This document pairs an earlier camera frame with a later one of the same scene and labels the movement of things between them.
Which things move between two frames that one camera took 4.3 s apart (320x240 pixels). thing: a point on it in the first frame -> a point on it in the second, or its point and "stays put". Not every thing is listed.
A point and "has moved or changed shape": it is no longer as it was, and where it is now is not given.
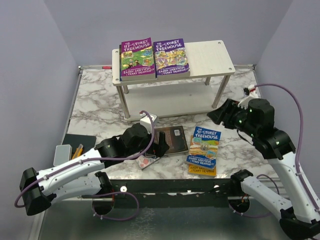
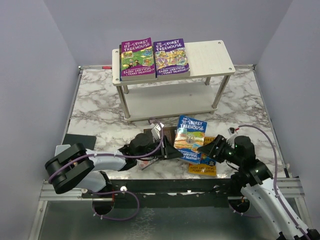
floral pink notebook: (144, 161) stays put
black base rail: (174, 193) stays put
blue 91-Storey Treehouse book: (202, 151) has moved or changed shape
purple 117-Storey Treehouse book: (136, 60) stays put
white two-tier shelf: (210, 66) stays put
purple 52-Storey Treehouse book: (171, 59) stays put
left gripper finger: (161, 148) -> (171, 152)
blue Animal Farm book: (120, 62) stays put
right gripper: (229, 106) -> (209, 149)
